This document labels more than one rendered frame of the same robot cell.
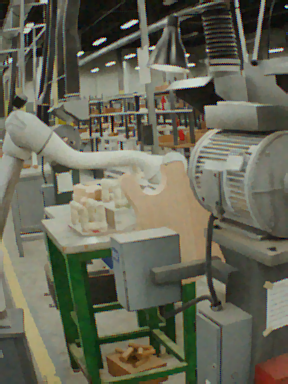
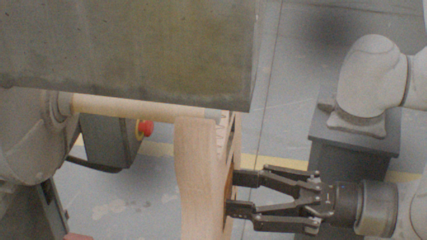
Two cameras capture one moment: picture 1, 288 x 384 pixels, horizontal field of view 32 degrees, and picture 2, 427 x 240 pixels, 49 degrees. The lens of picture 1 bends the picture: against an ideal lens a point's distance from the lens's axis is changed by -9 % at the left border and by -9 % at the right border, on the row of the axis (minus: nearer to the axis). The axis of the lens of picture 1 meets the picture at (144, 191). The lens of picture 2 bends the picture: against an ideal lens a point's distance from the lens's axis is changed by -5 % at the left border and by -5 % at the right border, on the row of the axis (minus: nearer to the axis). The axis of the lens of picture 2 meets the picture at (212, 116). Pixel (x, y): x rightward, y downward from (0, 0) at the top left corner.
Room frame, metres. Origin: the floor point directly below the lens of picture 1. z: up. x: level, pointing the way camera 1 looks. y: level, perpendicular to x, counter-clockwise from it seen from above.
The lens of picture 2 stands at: (1.96, -0.59, 1.65)
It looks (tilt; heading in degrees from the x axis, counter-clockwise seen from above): 39 degrees down; 119
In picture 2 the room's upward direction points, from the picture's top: straight up
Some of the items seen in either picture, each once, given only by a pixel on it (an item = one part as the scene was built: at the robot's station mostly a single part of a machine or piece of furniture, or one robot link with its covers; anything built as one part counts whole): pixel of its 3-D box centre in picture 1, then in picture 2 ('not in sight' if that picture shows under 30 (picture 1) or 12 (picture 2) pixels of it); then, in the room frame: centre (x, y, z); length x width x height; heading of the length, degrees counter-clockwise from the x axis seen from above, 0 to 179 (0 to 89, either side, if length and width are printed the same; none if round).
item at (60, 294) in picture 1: (63, 306); not in sight; (2.63, 0.49, 0.45); 0.05 x 0.05 x 0.90; 19
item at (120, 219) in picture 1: (121, 214); not in sight; (2.42, 0.11, 0.98); 0.27 x 0.16 x 0.09; 22
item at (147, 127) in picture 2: not in sight; (143, 127); (1.44, 0.03, 0.97); 0.04 x 0.04 x 0.04; 19
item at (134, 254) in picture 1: (166, 284); (82, 121); (1.33, -0.04, 0.99); 0.24 x 0.21 x 0.26; 19
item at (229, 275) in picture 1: (222, 272); not in sight; (1.29, -0.18, 1.02); 0.13 x 0.04 x 0.04; 19
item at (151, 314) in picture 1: (150, 292); not in sight; (2.78, 0.02, 0.45); 0.05 x 0.05 x 0.90; 19
